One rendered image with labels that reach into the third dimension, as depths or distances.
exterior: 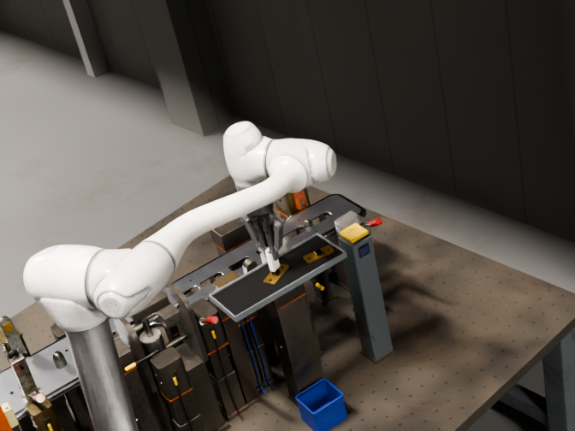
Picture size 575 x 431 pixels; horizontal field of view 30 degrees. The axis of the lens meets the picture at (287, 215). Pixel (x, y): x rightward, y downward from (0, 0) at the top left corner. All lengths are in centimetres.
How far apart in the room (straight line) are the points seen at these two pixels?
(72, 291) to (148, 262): 18
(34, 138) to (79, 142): 34
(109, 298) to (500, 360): 138
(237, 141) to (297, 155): 16
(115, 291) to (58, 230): 345
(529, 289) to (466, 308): 21
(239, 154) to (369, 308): 72
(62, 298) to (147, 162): 370
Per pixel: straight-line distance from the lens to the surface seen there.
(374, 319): 317
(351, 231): 302
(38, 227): 577
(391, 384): 320
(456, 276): 354
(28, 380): 291
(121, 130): 643
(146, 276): 227
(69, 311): 237
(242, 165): 266
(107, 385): 250
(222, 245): 339
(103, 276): 228
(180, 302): 291
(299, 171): 257
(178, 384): 292
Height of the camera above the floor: 289
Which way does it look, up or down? 33 degrees down
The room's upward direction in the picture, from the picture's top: 14 degrees counter-clockwise
